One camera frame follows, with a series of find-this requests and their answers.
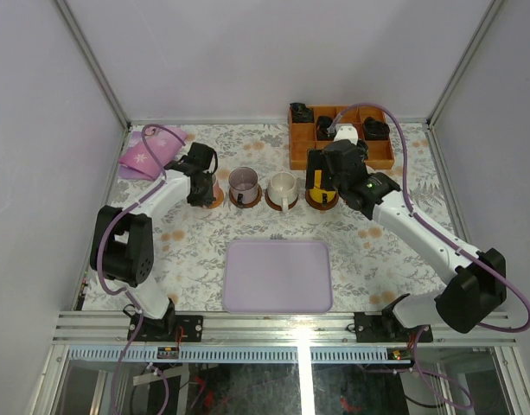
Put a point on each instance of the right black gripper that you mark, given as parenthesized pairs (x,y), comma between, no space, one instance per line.
(316,160)

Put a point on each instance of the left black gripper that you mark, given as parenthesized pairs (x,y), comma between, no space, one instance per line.
(202,195)

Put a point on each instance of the pink mug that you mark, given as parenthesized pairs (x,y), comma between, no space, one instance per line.
(216,184)

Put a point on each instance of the yellow glass cup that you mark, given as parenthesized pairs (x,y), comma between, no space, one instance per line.
(321,195)

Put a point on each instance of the light wooden coaster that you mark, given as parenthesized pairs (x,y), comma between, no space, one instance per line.
(218,199)

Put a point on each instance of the purple mug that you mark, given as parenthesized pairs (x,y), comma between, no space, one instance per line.
(244,182)

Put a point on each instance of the cream white mug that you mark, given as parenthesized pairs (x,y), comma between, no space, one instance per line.
(282,189)

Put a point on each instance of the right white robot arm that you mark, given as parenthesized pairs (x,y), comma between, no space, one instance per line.
(472,278)

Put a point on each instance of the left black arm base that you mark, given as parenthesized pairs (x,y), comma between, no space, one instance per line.
(172,327)

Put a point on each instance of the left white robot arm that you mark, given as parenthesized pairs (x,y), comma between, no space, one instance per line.
(122,252)

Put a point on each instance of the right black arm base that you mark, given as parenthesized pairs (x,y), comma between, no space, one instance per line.
(380,327)

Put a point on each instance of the black bundle far left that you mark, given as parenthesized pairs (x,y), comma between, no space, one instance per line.
(301,113)

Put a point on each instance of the dark brown right saucer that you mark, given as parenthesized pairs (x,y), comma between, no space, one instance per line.
(320,206)

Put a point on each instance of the dark brown saucer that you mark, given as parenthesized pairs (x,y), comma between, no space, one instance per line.
(277,207)
(252,204)
(320,206)

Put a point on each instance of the dark brown middle saucer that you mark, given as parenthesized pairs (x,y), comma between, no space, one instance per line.
(277,207)

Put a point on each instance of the pink folded cloth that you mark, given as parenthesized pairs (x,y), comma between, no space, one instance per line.
(137,163)

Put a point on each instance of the black bundle right compartment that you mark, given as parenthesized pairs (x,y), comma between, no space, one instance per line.
(375,130)

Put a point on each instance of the orange compartment box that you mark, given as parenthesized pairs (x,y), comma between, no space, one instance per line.
(305,137)

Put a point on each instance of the dark brown left saucer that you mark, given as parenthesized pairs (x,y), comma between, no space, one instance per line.
(252,204)

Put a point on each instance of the lilac plastic tray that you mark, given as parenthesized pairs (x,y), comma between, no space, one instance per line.
(277,277)

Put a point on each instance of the blue slotted cable duct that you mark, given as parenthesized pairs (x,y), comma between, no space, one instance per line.
(197,354)

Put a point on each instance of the aluminium front rail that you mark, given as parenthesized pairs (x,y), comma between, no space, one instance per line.
(223,329)

